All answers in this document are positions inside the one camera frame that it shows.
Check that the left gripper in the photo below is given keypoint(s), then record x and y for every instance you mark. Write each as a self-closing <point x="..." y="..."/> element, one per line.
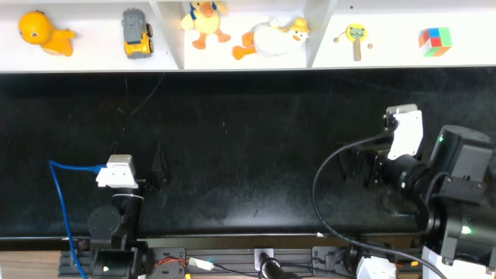
<point x="147" y="184"/>

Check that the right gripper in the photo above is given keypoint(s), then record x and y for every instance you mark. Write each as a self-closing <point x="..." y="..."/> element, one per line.
<point x="374" y="170"/>

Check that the grey and yellow toy truck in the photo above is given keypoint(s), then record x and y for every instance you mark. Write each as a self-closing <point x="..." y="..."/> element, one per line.
<point x="135" y="35"/>

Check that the yellow rattle drum toy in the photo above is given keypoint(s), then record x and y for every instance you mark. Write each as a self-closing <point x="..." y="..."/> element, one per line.
<point x="356" y="33"/>

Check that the many-coloured puzzle cube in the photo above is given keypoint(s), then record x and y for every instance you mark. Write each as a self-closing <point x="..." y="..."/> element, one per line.
<point x="435" y="42"/>

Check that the yellow rubber duck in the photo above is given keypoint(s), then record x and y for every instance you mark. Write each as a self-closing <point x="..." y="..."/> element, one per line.
<point x="35" y="29"/>

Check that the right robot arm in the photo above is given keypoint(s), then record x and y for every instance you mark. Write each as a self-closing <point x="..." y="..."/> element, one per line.
<point x="461" y="186"/>

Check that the white shelf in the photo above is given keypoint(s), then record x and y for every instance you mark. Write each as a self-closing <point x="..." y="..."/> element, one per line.
<point x="77" y="42"/>

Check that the yellow plush duck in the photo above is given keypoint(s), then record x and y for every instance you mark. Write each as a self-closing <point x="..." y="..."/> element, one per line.
<point x="207" y="23"/>

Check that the white plush duck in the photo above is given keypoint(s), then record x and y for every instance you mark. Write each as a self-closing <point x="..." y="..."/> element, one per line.
<point x="273" y="40"/>

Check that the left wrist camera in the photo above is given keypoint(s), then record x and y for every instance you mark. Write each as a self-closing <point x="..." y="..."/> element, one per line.
<point x="118" y="172"/>

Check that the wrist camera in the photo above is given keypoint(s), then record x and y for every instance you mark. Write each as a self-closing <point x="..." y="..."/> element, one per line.
<point x="407" y="133"/>
<point x="118" y="172"/>

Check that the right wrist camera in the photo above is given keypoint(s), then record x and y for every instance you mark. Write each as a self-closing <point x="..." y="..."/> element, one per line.
<point x="407" y="133"/>

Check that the mounting rail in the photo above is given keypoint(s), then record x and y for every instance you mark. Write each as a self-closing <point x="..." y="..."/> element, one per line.
<point x="232" y="261"/>

